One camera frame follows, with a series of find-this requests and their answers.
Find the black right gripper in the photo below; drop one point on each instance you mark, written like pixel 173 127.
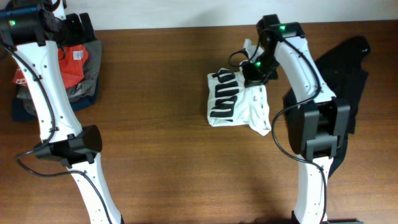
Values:
pixel 252 78

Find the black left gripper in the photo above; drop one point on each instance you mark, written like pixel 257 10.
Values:
pixel 79 37

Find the white t-shirt black print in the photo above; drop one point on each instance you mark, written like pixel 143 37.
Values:
pixel 231 103

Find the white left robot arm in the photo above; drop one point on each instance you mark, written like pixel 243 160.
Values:
pixel 33 32

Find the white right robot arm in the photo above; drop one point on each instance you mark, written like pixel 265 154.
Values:
pixel 317 121

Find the red folded t-shirt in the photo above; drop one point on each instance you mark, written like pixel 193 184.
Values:
pixel 71 65

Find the grey camouflage folded garment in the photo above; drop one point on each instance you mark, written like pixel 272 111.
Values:
pixel 91 68

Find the navy folded garment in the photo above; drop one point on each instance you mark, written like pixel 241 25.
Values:
pixel 80 97

